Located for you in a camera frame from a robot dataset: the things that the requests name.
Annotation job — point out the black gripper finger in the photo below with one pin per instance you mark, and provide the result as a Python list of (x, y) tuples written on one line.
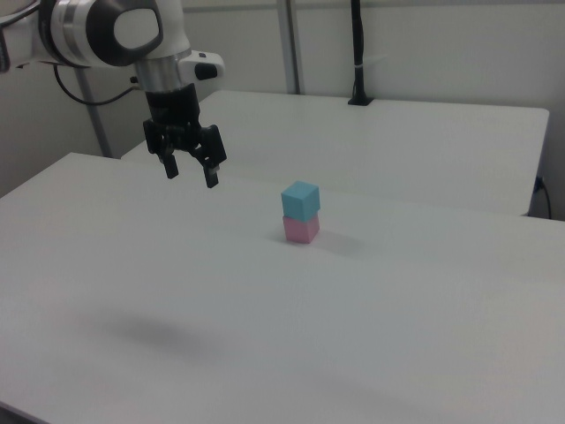
[(167, 156), (212, 156)]

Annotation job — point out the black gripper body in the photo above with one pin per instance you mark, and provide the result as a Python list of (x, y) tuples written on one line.
[(172, 108)]

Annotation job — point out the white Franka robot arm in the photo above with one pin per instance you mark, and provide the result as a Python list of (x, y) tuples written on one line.
[(88, 26)]

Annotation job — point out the blue cube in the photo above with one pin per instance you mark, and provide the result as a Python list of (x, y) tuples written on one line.
[(300, 201)]

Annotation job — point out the pink cube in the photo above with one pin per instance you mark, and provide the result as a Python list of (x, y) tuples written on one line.
[(301, 231)]

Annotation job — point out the white table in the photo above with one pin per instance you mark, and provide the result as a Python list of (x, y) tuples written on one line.
[(397, 141)]

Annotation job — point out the grey wall profile post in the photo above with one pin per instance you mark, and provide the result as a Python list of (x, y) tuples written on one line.
[(291, 44)]

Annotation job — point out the black camera stand pole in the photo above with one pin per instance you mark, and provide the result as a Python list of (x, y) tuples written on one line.
[(359, 53)]

